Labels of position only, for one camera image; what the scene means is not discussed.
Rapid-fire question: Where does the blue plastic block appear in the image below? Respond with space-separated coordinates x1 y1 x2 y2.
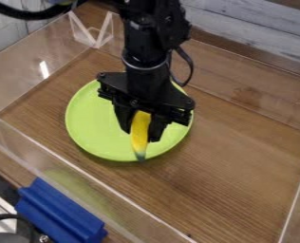
15 178 108 243

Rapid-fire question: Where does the green round plate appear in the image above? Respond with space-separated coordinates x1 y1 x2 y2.
64 80 191 162

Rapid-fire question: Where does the clear acrylic enclosure wall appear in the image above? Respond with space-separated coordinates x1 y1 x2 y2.
0 14 300 243

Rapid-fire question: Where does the clear acrylic corner bracket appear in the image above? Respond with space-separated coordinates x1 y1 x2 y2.
67 11 114 49

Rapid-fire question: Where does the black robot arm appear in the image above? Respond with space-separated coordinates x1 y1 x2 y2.
96 0 195 142

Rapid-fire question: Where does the black cable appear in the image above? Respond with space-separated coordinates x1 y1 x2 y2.
0 213 31 243

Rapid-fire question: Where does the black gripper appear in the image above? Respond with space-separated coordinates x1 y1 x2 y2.
96 55 195 142

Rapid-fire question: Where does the yellow toy banana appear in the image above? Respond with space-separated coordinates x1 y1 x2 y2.
131 111 151 161

